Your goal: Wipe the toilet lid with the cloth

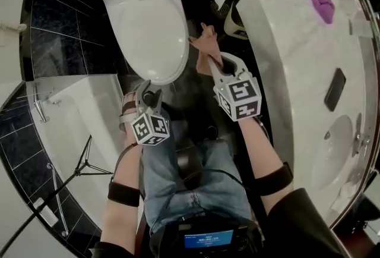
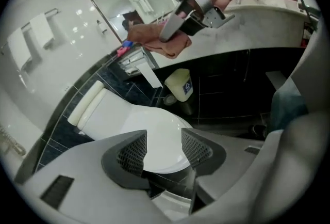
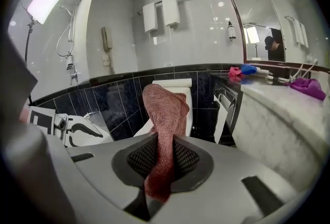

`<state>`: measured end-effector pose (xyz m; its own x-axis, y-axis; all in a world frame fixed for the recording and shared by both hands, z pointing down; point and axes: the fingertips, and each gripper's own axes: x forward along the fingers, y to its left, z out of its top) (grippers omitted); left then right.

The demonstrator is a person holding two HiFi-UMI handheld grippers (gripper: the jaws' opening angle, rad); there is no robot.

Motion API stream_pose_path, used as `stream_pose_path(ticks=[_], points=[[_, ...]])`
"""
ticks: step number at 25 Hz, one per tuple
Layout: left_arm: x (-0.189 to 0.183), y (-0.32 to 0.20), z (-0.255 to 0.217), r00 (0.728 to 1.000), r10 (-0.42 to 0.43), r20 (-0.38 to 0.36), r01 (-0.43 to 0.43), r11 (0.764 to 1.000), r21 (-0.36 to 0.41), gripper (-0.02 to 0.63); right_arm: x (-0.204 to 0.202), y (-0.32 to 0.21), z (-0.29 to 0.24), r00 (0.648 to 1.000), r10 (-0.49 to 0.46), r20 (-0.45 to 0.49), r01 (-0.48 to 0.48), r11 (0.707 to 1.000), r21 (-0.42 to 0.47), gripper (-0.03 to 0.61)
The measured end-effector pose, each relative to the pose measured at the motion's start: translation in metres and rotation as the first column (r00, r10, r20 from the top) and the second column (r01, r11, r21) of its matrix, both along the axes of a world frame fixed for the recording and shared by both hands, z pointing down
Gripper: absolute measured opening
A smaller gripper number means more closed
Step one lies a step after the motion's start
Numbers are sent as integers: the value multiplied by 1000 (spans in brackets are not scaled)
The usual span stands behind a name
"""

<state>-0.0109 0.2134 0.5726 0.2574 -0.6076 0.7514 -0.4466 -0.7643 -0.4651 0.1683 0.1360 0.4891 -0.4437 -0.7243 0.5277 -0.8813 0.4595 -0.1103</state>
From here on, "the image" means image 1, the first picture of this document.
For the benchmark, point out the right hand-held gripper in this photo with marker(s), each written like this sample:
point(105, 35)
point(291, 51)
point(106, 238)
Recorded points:
point(240, 99)

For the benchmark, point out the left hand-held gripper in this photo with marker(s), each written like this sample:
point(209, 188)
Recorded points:
point(151, 130)

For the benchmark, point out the brown cloth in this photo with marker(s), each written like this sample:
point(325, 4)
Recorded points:
point(207, 42)

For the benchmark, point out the white toilet lid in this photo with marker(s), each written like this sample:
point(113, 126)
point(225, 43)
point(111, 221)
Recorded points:
point(151, 37)

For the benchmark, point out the person's right forearm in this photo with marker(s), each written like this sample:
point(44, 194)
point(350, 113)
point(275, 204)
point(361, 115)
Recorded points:
point(258, 147)

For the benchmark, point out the person's left forearm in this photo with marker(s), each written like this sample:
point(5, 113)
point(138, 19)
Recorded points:
point(124, 167)

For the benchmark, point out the person's left hand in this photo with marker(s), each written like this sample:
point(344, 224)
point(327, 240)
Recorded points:
point(130, 99)

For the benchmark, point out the beige waste bin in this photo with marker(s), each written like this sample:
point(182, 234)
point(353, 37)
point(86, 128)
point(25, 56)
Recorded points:
point(236, 23)

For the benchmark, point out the round floor drain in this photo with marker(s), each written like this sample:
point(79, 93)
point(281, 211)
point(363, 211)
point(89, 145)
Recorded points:
point(219, 9)

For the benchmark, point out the black shoe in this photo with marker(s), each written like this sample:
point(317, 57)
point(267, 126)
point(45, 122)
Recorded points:
point(211, 132)

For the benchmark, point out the white bathtub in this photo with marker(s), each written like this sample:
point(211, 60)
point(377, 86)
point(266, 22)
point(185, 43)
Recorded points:
point(74, 108)

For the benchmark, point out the person's legs in blue jeans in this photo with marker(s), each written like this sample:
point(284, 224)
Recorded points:
point(166, 179)

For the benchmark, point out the black elastic armband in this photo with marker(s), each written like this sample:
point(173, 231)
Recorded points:
point(123, 194)
point(273, 179)

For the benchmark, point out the black tripod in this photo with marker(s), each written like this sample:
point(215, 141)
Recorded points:
point(78, 172)

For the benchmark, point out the black smartphone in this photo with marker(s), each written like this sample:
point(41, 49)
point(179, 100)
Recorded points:
point(335, 89)

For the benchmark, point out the purple cloth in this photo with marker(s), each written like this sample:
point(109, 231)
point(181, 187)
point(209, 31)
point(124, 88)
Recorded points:
point(322, 2)

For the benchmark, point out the white sink basin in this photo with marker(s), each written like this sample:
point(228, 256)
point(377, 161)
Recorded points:
point(335, 152)

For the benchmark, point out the chrome grab bar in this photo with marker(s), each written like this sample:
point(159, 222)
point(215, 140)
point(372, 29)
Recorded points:
point(58, 197)

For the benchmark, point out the chrome sink faucet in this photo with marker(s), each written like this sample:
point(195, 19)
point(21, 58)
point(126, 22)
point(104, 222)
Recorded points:
point(359, 138)

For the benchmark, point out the white rectangular soap dish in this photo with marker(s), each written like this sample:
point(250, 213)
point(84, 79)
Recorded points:
point(46, 211)

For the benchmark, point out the white folded towel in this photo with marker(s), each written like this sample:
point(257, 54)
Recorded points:
point(343, 197)

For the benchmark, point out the person's black jacket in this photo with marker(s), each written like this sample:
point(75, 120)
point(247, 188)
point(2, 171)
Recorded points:
point(302, 227)

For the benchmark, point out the white telephone wall socket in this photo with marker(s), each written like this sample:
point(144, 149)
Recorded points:
point(6, 38)

